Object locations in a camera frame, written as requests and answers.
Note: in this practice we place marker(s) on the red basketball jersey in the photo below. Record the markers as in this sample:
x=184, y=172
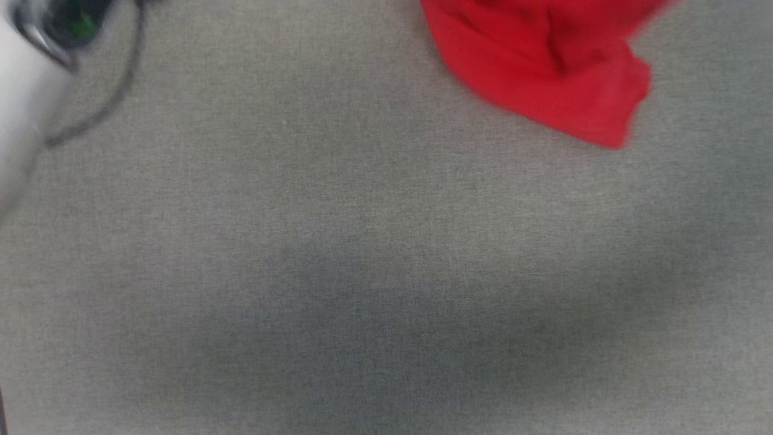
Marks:
x=543, y=54

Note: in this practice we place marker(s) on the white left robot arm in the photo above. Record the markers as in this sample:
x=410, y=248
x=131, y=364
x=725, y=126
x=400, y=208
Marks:
x=24, y=103

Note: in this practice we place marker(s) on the grey fabric sofa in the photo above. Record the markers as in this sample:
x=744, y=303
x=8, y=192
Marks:
x=362, y=272

